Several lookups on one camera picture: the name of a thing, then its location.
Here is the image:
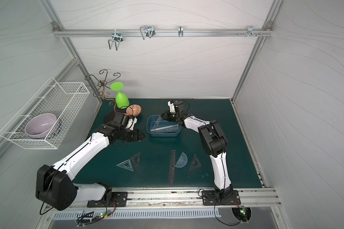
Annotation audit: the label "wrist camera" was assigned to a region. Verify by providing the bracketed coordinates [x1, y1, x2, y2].
[167, 100, 186, 113]
[112, 113, 137, 130]

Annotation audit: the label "clear protractor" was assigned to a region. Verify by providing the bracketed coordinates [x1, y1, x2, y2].
[175, 152, 188, 168]

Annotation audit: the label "aluminium top rail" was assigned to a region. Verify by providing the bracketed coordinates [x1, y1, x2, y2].
[53, 28, 274, 38]

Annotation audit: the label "brown small triangle ruler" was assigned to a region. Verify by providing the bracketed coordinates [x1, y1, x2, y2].
[189, 154, 202, 171]

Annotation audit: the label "thin clear straight ruler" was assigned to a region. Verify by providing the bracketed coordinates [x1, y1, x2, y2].
[151, 124, 179, 133]

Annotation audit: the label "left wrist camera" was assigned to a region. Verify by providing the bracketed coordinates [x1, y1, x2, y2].
[112, 113, 137, 130]

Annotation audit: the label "brown stencil ruler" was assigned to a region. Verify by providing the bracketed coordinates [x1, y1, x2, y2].
[168, 150, 176, 185]

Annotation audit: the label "metal hook right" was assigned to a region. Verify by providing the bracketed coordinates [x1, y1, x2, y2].
[237, 26, 262, 37]

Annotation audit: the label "brown tall triangle ruler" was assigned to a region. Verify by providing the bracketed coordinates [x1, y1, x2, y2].
[130, 152, 140, 173]

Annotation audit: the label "cables with circuit board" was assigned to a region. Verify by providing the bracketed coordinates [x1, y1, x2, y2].
[75, 197, 117, 227]

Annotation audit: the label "short clear stencil ruler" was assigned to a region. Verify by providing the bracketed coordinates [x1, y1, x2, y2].
[151, 116, 162, 131]

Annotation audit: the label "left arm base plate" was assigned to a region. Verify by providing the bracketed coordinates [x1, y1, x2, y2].
[87, 191, 128, 208]

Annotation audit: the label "purple bowl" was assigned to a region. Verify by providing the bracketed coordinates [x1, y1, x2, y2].
[24, 113, 57, 139]

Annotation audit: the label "metal double hook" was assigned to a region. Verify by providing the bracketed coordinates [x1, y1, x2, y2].
[108, 31, 123, 50]

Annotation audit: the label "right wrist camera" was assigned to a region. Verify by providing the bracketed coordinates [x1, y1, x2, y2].
[167, 100, 186, 113]

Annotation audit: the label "white wire basket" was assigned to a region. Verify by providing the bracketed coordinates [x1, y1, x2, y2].
[0, 77, 90, 150]

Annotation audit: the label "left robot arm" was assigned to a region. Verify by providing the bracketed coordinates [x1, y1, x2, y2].
[35, 123, 145, 211]

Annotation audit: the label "green plastic goblet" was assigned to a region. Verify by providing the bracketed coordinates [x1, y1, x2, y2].
[110, 82, 130, 109]

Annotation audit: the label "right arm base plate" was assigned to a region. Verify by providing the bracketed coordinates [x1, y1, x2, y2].
[200, 190, 241, 207]

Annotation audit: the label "blue plastic storage box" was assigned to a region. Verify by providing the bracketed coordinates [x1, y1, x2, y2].
[146, 114, 182, 137]

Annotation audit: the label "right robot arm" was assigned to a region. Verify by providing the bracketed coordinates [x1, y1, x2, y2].
[160, 111, 233, 201]

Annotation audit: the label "small metal hook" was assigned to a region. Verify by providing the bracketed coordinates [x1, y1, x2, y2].
[178, 26, 183, 37]

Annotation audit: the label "metal wire cup stand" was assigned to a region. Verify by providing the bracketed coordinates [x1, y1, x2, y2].
[85, 69, 126, 123]

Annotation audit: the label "black cable right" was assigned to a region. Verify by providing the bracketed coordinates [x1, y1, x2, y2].
[197, 187, 247, 228]

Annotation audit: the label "metal wire hook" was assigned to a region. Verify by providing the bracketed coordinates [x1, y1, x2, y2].
[140, 25, 155, 40]

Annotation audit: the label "long clear stencil ruler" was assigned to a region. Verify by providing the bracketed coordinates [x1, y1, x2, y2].
[151, 127, 181, 135]

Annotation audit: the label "clear small triangle ruler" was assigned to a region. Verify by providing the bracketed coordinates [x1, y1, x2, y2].
[116, 159, 134, 172]

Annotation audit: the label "red blue patterned bowl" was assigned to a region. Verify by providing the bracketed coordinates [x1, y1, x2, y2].
[126, 105, 142, 117]

